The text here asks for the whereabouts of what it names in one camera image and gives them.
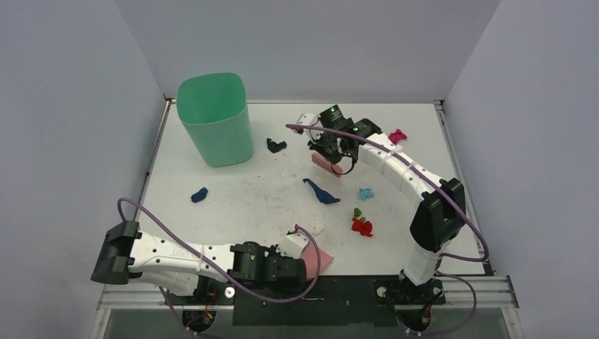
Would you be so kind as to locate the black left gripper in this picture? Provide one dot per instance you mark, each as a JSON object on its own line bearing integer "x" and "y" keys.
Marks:
{"x": 273, "y": 253}

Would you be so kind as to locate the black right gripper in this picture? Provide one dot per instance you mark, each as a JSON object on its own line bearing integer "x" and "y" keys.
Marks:
{"x": 330, "y": 152}

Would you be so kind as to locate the pink plastic hand brush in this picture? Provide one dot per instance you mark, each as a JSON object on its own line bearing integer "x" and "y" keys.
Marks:
{"x": 320, "y": 161}

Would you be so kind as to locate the pink plastic dustpan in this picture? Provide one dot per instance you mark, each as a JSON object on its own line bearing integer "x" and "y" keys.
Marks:
{"x": 310, "y": 259}

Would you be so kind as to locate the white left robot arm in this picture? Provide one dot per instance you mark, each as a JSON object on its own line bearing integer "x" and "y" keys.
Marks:
{"x": 127, "y": 253}

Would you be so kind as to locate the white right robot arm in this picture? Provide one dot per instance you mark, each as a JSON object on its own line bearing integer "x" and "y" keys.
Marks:
{"x": 439, "y": 204}

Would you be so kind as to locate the long dark blue paper scrap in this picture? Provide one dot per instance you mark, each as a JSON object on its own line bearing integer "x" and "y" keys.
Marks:
{"x": 322, "y": 196}

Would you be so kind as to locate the light blue paper scrap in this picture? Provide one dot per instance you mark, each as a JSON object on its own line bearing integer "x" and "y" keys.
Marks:
{"x": 365, "y": 193}

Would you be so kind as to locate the magenta paper scrap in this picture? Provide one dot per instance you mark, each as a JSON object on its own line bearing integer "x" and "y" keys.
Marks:
{"x": 397, "y": 136}

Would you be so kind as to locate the black paper scrap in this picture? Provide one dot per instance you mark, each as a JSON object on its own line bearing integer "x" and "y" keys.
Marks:
{"x": 275, "y": 147}

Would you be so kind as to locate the green paper scrap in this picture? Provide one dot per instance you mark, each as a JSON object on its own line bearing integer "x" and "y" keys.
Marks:
{"x": 358, "y": 215}

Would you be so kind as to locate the white paper scrap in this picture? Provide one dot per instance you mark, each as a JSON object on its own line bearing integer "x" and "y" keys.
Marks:
{"x": 317, "y": 228}

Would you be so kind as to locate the red paper scrap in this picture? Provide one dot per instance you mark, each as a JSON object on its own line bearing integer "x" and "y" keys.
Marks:
{"x": 362, "y": 226}

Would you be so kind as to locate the small dark blue paper scrap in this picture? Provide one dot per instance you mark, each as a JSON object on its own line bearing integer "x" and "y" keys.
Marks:
{"x": 199, "y": 196}

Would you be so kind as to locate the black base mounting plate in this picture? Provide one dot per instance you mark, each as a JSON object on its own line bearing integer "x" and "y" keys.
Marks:
{"x": 335, "y": 300}

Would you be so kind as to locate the green plastic waste bin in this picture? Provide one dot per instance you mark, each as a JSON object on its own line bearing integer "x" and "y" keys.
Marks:
{"x": 214, "y": 111}

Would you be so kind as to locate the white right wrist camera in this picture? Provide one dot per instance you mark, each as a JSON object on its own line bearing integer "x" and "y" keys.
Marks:
{"x": 308, "y": 120}

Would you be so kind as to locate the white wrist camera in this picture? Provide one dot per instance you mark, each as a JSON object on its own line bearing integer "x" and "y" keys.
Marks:
{"x": 293, "y": 244}
{"x": 308, "y": 120}

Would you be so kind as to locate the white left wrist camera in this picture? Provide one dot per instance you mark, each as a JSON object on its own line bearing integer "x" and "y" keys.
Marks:
{"x": 293, "y": 244}

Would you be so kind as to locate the aluminium frame rail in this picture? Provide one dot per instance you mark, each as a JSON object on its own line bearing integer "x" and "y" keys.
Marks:
{"x": 492, "y": 292}

